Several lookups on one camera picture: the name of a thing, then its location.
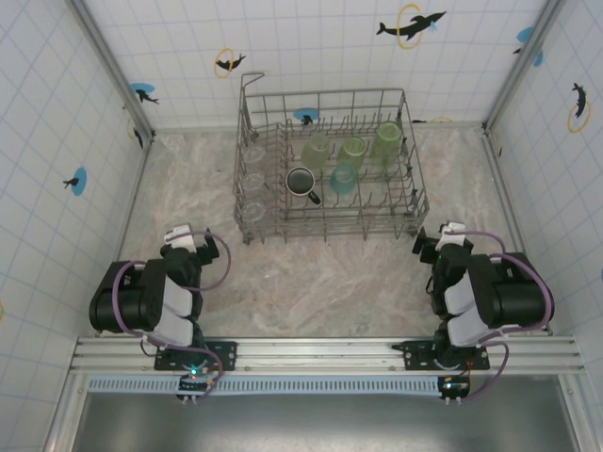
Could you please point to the teal translucent plastic cup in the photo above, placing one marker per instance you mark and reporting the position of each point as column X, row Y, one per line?
column 343, row 179

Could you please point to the green translucent plastic cup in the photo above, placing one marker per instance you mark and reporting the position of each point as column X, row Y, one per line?
column 315, row 153
column 353, row 150
column 388, row 141

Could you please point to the black mug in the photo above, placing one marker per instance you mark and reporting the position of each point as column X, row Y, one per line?
column 301, row 181

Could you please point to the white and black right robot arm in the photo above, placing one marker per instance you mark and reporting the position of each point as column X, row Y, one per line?
column 464, row 296

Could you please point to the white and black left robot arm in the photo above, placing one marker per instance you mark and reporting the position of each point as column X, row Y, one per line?
column 179, row 301

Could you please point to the left controller board with LED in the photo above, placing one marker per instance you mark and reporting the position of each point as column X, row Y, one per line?
column 193, row 383

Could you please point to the controller board with led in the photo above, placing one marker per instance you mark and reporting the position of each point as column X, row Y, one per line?
column 193, row 383
column 452, row 387

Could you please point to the right controller board with LED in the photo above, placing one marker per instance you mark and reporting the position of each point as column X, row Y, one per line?
column 452, row 387

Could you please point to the blue oval black animal sticker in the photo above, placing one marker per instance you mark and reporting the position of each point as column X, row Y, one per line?
column 304, row 114
column 81, row 181

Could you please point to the blue oval shark sticker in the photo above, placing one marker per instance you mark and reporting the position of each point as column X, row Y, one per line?
column 141, row 89

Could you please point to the aluminium frame floor bar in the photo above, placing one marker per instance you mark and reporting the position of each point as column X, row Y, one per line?
column 137, row 188
column 504, row 188

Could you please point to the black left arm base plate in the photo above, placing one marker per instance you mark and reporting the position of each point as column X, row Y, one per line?
column 226, row 353

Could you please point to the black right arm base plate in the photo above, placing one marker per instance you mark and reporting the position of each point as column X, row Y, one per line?
column 417, row 355

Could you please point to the aluminium mounting rail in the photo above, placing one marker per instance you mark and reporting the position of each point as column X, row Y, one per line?
column 306, row 353

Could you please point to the aluminium frame post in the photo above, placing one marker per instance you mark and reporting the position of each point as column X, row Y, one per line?
column 523, row 61
column 113, row 70

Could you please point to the blue patch wall sticker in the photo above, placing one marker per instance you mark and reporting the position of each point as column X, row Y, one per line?
column 525, row 34

